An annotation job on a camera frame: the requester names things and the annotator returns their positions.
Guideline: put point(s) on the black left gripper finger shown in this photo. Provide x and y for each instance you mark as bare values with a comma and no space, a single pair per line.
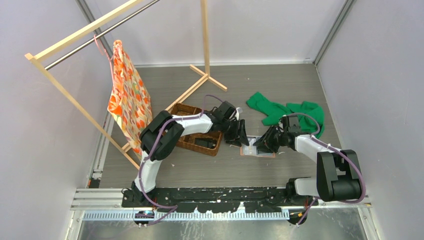
232,136
243,139

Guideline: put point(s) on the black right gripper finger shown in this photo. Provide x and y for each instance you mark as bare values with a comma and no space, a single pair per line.
267,147
266,139

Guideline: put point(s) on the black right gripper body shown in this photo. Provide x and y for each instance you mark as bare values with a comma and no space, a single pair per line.
281,138

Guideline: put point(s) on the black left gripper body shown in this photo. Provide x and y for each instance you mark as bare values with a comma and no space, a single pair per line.
226,124

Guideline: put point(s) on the white credit card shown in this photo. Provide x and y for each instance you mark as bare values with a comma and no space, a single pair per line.
251,141

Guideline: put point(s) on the tan leather card holder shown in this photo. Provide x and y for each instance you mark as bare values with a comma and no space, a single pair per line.
253,152

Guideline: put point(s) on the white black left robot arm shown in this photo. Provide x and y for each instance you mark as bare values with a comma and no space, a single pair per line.
160,138

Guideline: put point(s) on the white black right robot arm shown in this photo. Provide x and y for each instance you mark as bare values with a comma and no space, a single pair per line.
338,175

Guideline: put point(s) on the black object in basket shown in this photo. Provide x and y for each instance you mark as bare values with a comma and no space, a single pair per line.
209,143

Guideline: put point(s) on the brown woven basket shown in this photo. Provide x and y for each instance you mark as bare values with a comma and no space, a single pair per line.
187,141

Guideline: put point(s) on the green cloth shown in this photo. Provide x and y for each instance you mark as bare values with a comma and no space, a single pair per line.
311,116

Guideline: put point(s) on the orange floral cloth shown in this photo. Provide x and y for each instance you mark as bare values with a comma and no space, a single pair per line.
130,101

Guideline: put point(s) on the pink clothes hanger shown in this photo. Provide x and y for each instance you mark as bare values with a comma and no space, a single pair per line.
104,52

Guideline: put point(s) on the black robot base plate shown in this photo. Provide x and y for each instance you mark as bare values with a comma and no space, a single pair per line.
268,199

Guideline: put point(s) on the aluminium frame rail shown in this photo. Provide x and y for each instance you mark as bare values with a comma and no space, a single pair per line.
103,204

